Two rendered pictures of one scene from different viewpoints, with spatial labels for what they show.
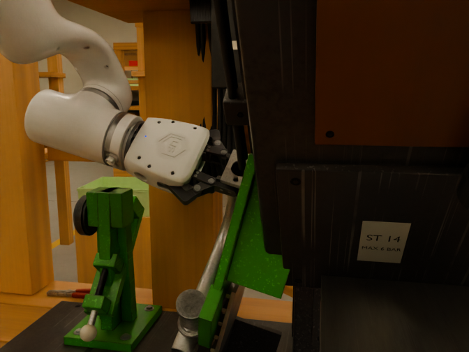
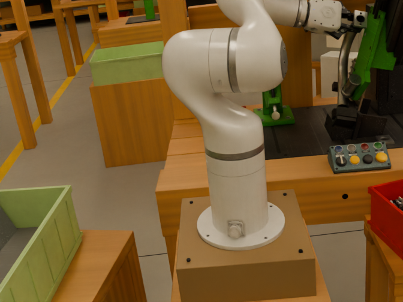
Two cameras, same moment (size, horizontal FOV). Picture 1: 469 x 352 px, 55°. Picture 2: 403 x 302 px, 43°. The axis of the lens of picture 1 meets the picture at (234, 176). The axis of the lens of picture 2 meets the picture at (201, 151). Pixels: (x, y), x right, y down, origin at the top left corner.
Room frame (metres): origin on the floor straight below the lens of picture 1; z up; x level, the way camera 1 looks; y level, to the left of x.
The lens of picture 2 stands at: (-0.86, 0.69, 1.55)
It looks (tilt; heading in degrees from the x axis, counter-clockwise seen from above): 24 degrees down; 353
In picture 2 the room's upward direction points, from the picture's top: 7 degrees counter-clockwise
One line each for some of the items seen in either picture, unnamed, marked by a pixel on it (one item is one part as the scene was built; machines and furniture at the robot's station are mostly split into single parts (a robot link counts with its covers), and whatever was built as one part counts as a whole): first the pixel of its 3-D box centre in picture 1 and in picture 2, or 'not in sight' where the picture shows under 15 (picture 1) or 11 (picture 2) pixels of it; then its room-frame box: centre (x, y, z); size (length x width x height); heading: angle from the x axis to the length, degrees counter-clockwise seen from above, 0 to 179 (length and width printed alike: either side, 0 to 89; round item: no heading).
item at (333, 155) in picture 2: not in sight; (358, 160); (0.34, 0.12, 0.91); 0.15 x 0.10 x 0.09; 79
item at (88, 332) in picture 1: (91, 320); (274, 110); (0.71, 0.24, 0.96); 0.06 x 0.03 x 0.06; 169
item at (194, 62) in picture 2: not in sight; (213, 91); (0.09, 0.54, 1.25); 0.19 x 0.12 x 0.24; 65
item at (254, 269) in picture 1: (263, 228); (379, 44); (0.55, -0.04, 1.17); 0.13 x 0.12 x 0.20; 79
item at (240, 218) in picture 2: not in sight; (237, 187); (0.08, 0.51, 1.04); 0.19 x 0.19 x 0.18
